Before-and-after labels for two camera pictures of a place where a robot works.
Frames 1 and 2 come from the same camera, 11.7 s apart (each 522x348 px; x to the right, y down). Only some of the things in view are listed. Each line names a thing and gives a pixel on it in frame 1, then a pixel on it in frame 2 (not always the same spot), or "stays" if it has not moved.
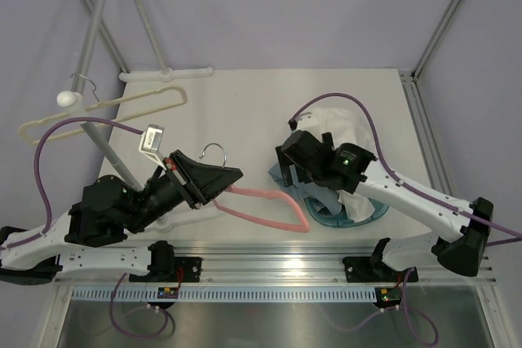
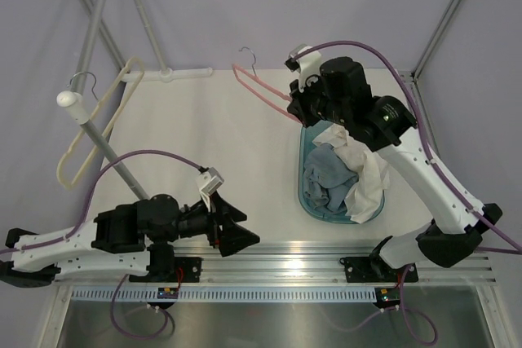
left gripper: [200, 183] → [234, 237]
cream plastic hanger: [47, 137] → [70, 151]
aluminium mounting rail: [281, 263] stays
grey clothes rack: [98, 24] stays
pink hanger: [269, 193] → [264, 84]
